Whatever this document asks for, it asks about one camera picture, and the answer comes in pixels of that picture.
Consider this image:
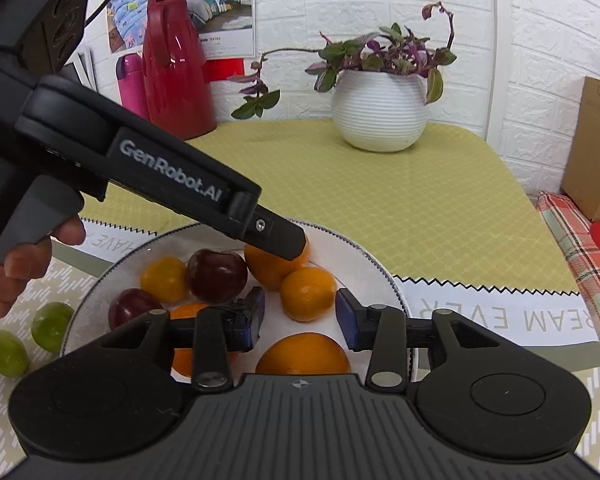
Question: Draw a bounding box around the white ribbed plant pot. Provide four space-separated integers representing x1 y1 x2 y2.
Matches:
332 70 428 153

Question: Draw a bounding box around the brown cardboard box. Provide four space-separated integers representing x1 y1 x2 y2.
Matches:
562 76 600 221

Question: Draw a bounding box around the purple green trailing plant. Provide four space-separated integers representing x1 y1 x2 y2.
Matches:
230 1 456 120

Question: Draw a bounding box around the red thermos jug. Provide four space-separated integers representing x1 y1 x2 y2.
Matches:
143 0 216 140

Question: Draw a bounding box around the mandarin with stem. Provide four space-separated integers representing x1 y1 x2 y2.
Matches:
168 301 240 380

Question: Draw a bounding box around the green apple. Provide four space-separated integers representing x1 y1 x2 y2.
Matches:
31 302 74 354

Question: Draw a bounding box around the top orange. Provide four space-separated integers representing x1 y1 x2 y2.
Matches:
256 333 351 375

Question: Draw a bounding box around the green mango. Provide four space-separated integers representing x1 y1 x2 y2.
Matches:
0 330 29 378

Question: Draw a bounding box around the person's left hand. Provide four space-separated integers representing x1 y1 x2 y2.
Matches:
0 216 86 318

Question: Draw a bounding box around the dark red plum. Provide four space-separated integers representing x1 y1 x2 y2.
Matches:
108 288 162 330
187 249 249 304

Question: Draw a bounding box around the small orange behind apple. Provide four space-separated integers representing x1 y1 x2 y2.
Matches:
279 266 337 323

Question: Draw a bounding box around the dark red plum front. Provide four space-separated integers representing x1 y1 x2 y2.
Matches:
108 288 162 330

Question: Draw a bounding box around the left mandarin orange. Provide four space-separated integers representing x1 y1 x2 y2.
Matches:
244 237 310 292

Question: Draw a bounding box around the yellow orange fruit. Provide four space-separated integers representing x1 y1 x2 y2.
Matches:
140 257 189 304

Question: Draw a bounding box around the white round plate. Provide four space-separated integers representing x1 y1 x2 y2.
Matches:
61 222 408 378

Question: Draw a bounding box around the dark red plum centre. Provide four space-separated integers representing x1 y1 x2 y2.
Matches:
187 249 249 304

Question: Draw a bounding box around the bedding wall poster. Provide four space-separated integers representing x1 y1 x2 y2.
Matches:
96 0 256 86

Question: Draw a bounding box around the pink water bottle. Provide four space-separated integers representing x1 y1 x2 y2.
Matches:
116 53 149 119

